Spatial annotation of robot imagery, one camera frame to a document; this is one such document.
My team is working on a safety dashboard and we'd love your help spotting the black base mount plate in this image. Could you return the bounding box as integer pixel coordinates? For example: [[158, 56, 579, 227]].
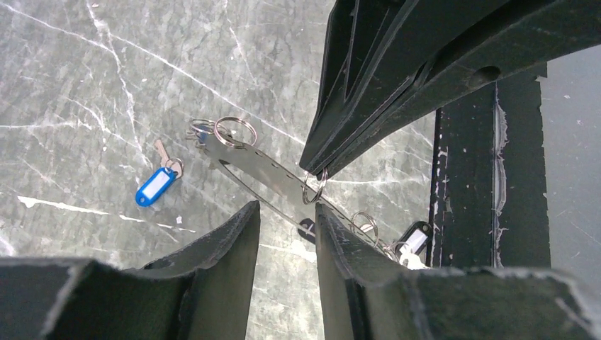
[[426, 64, 551, 268]]

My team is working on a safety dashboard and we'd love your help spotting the blue tag key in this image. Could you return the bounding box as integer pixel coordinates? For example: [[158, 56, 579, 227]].
[[135, 140, 184, 207]]

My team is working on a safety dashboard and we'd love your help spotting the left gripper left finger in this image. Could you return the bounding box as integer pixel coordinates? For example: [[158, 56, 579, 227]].
[[1, 201, 261, 339]]

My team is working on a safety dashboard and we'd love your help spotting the black tag key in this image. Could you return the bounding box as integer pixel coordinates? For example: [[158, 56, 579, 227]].
[[391, 221, 433, 270]]

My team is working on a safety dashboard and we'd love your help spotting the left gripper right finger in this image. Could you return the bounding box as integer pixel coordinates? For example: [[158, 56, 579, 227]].
[[315, 204, 600, 339]]

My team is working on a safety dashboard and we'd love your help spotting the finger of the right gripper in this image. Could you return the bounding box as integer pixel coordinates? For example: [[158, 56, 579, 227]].
[[299, 1, 600, 176]]

